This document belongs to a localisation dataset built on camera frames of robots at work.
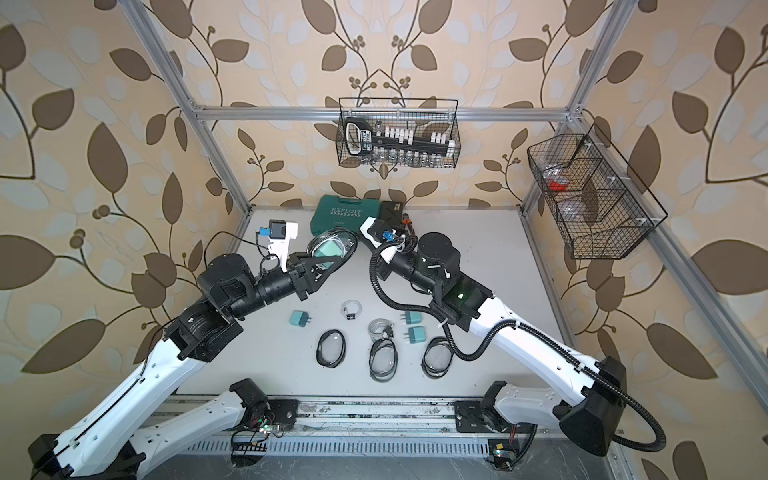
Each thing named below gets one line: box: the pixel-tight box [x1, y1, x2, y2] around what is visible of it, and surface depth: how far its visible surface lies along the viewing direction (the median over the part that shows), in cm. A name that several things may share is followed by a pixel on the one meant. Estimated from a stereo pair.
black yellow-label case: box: [380, 201, 403, 227], surface depth 121 cm
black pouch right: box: [421, 336, 454, 380], surface depth 84 cm
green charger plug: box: [313, 240, 343, 267], surface depth 58 cm
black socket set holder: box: [344, 117, 455, 156], surface depth 84 cm
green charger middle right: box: [400, 310, 423, 325], surface depth 91 cm
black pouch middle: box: [368, 338, 399, 383], surface depth 85 cm
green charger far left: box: [289, 310, 312, 327], surface depth 92 cm
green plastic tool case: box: [310, 194, 380, 235], surface depth 118 cm
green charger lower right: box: [403, 326, 426, 344], surface depth 88 cm
